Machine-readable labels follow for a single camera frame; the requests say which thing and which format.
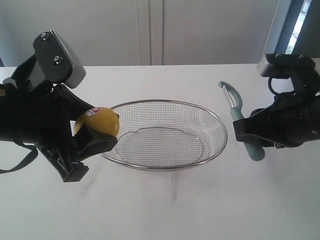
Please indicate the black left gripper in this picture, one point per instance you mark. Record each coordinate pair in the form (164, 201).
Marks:
(40, 122)

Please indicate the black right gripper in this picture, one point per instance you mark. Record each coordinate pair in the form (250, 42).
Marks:
(291, 120)

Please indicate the yellow lemon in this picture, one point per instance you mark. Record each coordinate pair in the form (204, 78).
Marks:
(101, 119)

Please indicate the teal handled peeler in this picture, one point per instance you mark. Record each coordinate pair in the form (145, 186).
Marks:
(255, 151)

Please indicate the white cabinet doors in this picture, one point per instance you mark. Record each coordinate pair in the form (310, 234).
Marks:
(146, 32)

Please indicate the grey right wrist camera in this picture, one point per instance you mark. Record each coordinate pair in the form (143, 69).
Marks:
(277, 65)

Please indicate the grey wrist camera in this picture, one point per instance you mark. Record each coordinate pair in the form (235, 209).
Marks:
(277, 65)
(53, 61)

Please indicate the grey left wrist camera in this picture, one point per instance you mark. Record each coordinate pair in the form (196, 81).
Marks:
(53, 61)

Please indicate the oval wire mesh basket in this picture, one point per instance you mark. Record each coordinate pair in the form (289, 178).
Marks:
(166, 135)

